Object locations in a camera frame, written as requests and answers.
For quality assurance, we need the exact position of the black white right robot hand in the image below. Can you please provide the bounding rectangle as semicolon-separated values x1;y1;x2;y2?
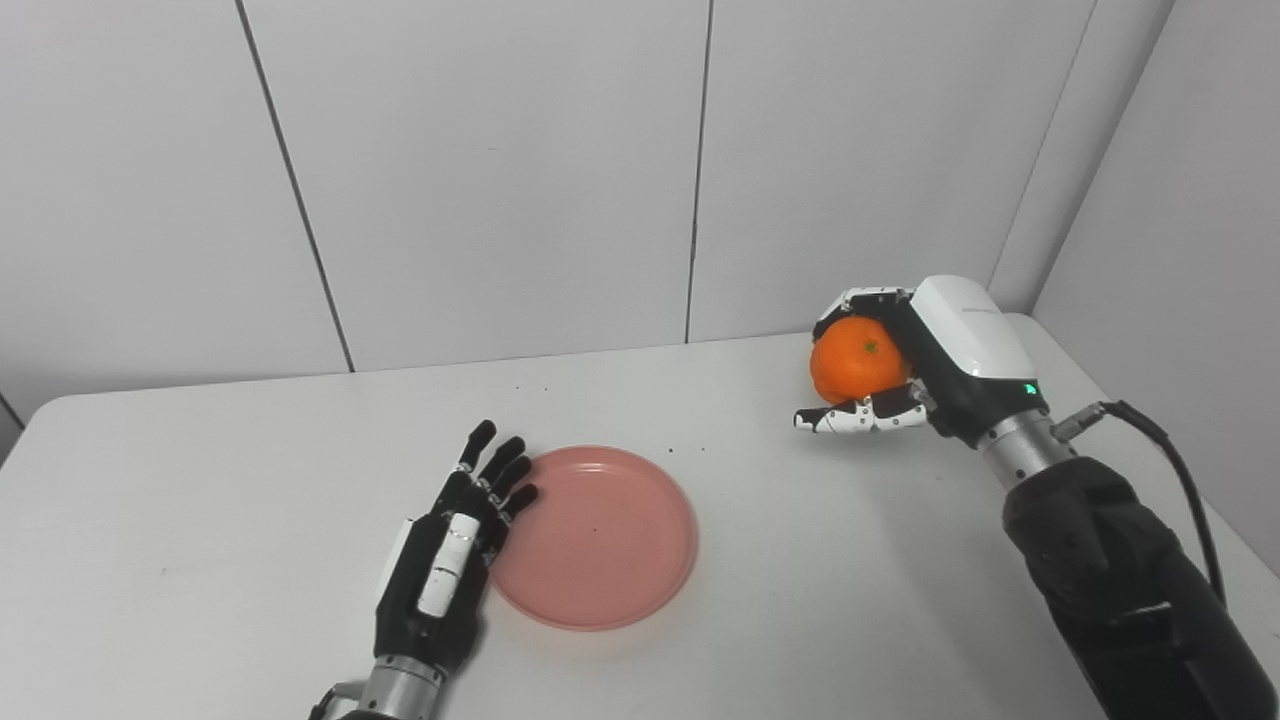
793;275;1049;448

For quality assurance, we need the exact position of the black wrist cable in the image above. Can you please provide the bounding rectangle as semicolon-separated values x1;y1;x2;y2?
1050;399;1229;609
308;682;364;720

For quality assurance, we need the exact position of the pink round plate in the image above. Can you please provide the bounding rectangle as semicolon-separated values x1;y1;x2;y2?
488;446;700;632

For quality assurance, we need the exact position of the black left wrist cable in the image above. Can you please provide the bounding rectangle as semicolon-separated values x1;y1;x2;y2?
308;682;364;720

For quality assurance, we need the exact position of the orange fruit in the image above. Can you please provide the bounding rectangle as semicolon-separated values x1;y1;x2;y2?
809;316;913;406

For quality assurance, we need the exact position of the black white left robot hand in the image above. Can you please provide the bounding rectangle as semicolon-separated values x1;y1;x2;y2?
373;420;540;677

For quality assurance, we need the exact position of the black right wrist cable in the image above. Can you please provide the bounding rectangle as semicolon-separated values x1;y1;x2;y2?
1050;399;1229;609

